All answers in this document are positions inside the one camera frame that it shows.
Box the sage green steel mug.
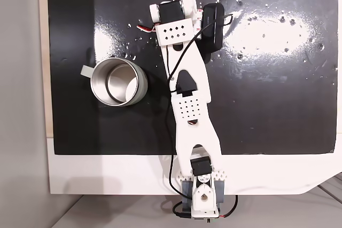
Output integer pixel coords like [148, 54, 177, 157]
[80, 57, 149, 107]

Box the black oval camera box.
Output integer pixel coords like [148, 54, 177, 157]
[199, 3, 227, 54]

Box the black power cable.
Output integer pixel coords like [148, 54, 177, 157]
[172, 194, 239, 220]

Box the grey table clamp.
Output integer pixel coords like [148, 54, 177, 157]
[181, 179, 226, 213]

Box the black glossy mat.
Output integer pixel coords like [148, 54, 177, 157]
[46, 0, 339, 156]

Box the beige wooden board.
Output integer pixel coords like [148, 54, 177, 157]
[38, 0, 55, 139]

